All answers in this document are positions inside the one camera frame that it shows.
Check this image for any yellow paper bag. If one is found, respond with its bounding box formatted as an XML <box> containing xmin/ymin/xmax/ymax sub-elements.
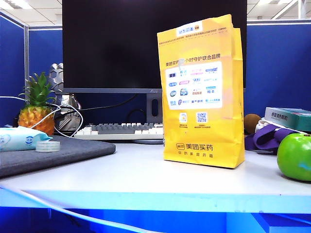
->
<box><xmin>156</xmin><ymin>14</ymin><xmax>246</xmax><ymax>169</ymax></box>

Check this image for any green apple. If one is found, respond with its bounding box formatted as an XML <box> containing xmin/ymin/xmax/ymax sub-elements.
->
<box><xmin>276</xmin><ymin>133</ymin><xmax>311</xmax><ymax>182</ymax></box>

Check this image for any grey monitor stand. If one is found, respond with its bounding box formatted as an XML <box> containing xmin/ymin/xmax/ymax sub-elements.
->
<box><xmin>132</xmin><ymin>93</ymin><xmax>164</xmax><ymax>145</ymax></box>

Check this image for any white and grey keyboard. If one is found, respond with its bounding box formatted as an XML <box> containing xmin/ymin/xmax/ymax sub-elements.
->
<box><xmin>73</xmin><ymin>122</ymin><xmax>164</xmax><ymax>141</ymax></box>

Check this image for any black computer monitor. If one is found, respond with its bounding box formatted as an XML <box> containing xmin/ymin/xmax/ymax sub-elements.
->
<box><xmin>62</xmin><ymin>0</ymin><xmax>248</xmax><ymax>94</ymax></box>

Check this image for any brown kiwi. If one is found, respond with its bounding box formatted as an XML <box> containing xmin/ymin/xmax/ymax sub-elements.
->
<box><xmin>243</xmin><ymin>113</ymin><xmax>261</xmax><ymax>134</ymax></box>

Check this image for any grey felt mat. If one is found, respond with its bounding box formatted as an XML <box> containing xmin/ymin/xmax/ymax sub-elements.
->
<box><xmin>0</xmin><ymin>134</ymin><xmax>117</xmax><ymax>179</ymax></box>

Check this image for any silver robot figure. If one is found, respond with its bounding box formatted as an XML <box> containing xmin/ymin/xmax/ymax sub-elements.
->
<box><xmin>47</xmin><ymin>63</ymin><xmax>81</xmax><ymax>132</ymax></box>

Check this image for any clear tape roll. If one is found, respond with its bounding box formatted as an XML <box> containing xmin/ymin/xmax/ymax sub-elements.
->
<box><xmin>35</xmin><ymin>141</ymin><xmax>61</xmax><ymax>153</ymax></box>

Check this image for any decorative pineapple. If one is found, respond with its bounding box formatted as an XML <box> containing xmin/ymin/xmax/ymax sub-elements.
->
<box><xmin>17</xmin><ymin>71</ymin><xmax>57</xmax><ymax>136</ymax></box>

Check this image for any blue office partition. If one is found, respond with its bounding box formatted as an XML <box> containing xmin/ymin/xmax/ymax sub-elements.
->
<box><xmin>0</xmin><ymin>13</ymin><xmax>311</xmax><ymax>128</ymax></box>

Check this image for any teal medicine box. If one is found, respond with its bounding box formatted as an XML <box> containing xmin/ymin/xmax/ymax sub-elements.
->
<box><xmin>263</xmin><ymin>107</ymin><xmax>311</xmax><ymax>133</ymax></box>

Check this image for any blue wet wipes pack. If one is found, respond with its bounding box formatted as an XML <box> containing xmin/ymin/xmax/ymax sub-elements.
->
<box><xmin>0</xmin><ymin>126</ymin><xmax>53</xmax><ymax>153</ymax></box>

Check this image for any black cable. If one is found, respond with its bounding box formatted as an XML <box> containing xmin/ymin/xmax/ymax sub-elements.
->
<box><xmin>79</xmin><ymin>94</ymin><xmax>147</xmax><ymax>124</ymax></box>

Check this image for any white cable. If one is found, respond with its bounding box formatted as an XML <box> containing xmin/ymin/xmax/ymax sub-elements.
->
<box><xmin>0</xmin><ymin>183</ymin><xmax>172</xmax><ymax>233</ymax></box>
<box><xmin>0</xmin><ymin>96</ymin><xmax>84</xmax><ymax>136</ymax></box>

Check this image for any purple strap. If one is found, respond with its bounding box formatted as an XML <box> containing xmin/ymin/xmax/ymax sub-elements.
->
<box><xmin>244</xmin><ymin>124</ymin><xmax>303</xmax><ymax>155</ymax></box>

